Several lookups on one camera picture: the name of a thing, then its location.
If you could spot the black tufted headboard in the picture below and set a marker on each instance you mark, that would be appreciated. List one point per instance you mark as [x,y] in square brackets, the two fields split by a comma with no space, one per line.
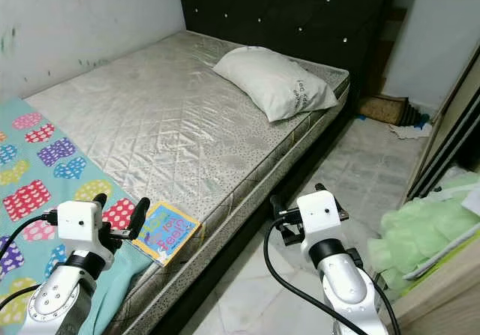
[285,13]

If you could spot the grey quilted mattress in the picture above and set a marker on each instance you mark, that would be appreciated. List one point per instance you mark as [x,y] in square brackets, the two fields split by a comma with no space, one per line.
[165,125]

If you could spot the teal blanket with coloured hearts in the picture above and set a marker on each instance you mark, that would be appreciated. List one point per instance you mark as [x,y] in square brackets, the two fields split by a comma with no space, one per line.
[37,185]

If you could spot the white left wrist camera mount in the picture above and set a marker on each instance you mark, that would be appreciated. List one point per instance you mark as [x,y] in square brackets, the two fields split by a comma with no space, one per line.
[81,226]

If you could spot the brown woven mat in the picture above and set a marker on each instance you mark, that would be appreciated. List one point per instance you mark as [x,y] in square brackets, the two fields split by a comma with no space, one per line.
[382,110]

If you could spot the black bed frame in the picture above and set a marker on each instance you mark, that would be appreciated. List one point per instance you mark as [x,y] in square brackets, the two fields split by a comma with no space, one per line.
[180,316]

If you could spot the small white rag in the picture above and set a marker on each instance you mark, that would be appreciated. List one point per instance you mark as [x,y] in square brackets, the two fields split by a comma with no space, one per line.
[412,131]

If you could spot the light wooden cabinet panel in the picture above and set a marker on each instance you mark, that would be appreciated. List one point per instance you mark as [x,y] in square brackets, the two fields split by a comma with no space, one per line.
[442,297]

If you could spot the blue yellow children's book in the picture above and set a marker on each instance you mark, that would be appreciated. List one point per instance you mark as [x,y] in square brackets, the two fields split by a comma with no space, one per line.
[171,234]

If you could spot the white printed pillow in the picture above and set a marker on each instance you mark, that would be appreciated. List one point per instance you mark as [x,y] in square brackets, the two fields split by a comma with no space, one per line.
[274,84]

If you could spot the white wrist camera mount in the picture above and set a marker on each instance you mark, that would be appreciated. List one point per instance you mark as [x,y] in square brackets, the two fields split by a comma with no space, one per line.
[319,216]
[81,226]

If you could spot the light green plastic bag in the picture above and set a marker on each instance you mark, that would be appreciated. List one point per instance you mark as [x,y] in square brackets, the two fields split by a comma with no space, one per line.
[424,234]

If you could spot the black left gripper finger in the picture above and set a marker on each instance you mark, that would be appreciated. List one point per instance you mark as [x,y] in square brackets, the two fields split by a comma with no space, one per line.
[140,216]
[100,198]

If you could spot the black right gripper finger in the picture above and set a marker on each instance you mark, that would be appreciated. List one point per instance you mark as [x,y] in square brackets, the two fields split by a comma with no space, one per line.
[321,188]
[279,215]

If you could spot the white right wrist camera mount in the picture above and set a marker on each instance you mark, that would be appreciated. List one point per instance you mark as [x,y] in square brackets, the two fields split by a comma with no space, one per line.
[319,216]

